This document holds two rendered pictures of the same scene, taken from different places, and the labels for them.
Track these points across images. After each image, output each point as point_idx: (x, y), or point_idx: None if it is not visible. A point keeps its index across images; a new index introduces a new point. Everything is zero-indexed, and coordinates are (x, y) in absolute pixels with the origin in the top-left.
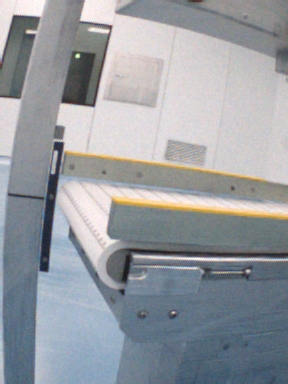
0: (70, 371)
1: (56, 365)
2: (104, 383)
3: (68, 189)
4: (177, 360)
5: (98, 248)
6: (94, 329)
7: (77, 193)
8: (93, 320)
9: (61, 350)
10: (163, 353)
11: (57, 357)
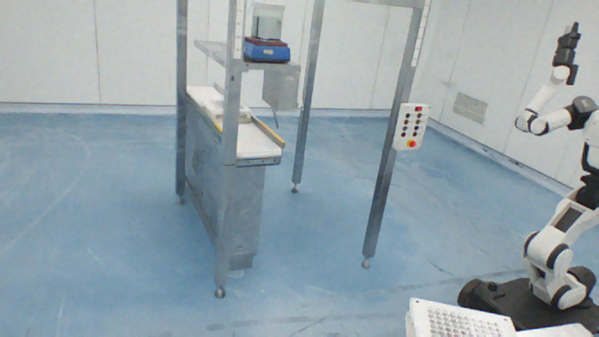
0: (95, 287)
1: (88, 294)
2: (110, 272)
3: (241, 152)
4: (264, 169)
5: (279, 152)
6: (20, 279)
7: (248, 151)
8: (0, 280)
9: (62, 293)
10: (257, 172)
11: (75, 294)
